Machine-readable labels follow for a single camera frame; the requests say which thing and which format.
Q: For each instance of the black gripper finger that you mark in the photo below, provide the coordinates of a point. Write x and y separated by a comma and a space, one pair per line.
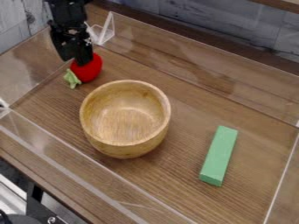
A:
62, 43
83, 50

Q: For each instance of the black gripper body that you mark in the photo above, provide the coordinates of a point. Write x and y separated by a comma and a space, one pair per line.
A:
65, 32

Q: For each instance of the wooden bowl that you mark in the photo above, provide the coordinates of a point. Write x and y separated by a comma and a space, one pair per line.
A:
125, 116

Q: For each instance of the clear acrylic enclosure wall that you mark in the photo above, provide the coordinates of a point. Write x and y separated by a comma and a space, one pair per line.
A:
89, 188

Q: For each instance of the green rectangular block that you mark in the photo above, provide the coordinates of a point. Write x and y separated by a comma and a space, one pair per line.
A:
217, 161

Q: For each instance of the red plush fruit green leaves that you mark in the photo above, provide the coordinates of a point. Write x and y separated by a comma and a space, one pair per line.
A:
82, 74

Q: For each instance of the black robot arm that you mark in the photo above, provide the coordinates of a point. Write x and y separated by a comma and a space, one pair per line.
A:
66, 10

